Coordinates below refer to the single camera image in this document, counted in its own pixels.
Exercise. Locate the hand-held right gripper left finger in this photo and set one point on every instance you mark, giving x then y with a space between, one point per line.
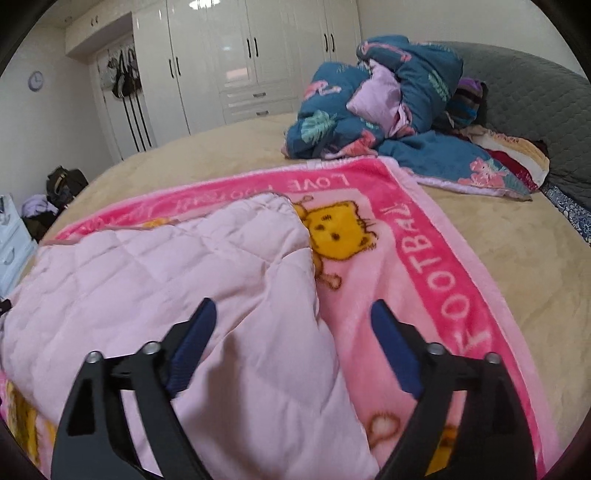
191 350

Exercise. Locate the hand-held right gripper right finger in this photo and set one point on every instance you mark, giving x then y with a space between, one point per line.
395 350

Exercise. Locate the pink quilted jacket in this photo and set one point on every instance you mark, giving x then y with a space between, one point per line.
138 286

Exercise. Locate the pink printed blanket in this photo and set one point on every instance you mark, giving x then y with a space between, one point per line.
369 258

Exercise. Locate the bed with beige cover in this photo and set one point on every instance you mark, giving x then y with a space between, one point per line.
531 258

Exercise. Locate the white drawer chest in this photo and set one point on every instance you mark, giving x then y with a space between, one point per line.
14 249

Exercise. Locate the dark brown bag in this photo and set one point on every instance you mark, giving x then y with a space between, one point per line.
67 184

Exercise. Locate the purple cloth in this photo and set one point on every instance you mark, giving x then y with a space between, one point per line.
39 205

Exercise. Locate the blue patterned sheet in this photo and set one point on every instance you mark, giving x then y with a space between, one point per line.
572 212

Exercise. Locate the red and yellow blanket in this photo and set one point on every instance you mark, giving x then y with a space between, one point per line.
517 157

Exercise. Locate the blue flamingo print quilt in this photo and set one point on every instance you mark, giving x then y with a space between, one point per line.
332 120

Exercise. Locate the striped cloth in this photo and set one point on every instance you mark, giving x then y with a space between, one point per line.
466 101

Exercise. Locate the hanging dark bags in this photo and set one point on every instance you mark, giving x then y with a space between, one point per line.
124 83

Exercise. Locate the grey padded headboard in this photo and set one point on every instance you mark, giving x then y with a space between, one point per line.
531 92

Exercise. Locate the white wardrobe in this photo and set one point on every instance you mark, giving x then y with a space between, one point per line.
207 55

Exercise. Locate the round wall clock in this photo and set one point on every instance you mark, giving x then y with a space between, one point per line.
36 80

